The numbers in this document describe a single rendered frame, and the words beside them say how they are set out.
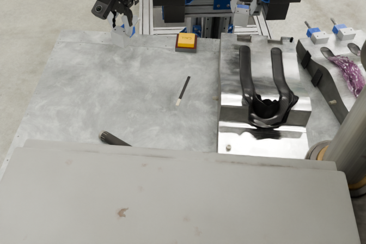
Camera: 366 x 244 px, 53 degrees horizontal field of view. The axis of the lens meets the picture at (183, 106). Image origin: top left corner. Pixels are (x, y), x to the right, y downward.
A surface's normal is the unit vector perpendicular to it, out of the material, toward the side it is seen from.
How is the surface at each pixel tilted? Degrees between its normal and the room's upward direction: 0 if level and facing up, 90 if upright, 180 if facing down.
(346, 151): 90
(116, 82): 0
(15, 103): 0
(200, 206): 0
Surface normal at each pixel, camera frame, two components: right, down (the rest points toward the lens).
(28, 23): 0.02, -0.63
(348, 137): -0.94, 0.26
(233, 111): -0.07, 0.71
